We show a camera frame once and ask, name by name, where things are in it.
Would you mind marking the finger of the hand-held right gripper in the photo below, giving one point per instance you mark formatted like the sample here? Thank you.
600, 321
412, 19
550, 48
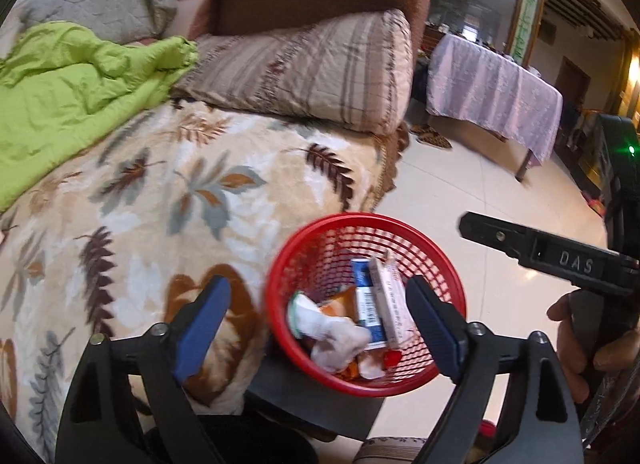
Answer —
495, 236

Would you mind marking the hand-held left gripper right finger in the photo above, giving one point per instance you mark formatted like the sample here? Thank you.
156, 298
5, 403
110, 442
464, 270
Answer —
432, 329

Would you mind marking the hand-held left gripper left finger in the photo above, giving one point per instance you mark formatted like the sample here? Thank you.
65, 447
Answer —
202, 329

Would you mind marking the white and blue medicine box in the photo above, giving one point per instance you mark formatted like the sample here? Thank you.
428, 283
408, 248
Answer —
365, 304

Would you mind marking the orange and white packet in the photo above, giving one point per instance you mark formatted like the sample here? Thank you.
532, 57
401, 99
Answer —
345, 301

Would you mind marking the white sock with green toe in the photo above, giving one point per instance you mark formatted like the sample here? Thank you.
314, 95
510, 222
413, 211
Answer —
335, 339

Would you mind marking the red plastic mesh basket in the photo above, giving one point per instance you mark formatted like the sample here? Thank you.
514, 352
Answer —
305, 369

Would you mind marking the person's right hand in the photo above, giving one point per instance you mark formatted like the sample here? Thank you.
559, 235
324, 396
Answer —
567, 349

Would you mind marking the leopard print slipper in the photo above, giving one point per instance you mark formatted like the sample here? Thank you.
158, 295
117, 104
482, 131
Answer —
435, 142
422, 130

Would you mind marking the brown patterned seat cushion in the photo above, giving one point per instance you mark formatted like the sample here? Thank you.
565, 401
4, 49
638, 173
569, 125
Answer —
390, 451

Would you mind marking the dark grey stool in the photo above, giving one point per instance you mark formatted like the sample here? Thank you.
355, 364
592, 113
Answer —
310, 409

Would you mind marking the beige leaf-print blanket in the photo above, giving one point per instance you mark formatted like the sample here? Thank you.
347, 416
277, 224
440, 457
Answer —
150, 204

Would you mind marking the lilac tablecloth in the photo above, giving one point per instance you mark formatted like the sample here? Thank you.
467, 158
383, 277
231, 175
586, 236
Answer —
490, 89

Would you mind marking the plain brown wooden door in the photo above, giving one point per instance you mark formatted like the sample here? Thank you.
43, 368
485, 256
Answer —
572, 84

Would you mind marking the brown striped pillow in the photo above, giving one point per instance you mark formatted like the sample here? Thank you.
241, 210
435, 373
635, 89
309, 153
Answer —
300, 69

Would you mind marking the green quilt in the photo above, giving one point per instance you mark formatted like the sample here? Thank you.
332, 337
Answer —
60, 104

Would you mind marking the green wall hanging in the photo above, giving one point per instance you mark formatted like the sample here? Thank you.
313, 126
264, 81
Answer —
525, 14

